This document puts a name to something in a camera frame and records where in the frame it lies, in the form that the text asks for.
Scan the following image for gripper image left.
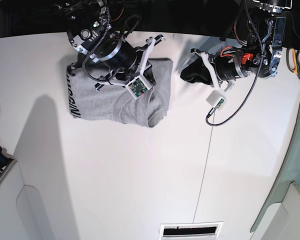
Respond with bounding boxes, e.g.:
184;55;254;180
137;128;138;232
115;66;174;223
69;29;157;85

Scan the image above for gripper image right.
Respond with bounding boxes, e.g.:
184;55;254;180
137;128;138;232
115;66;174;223
180;49;255;86

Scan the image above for grey t-shirt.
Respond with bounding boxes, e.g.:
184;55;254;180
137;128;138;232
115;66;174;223
66;58;173;128

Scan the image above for white floor vent grille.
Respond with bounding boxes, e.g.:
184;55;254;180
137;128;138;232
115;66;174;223
158;221;224;240

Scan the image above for braided camera cable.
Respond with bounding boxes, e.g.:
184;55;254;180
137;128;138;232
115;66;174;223
204;0;266;128

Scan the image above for orange handled scissors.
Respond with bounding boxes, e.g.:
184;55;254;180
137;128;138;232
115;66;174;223
286;47;300;81

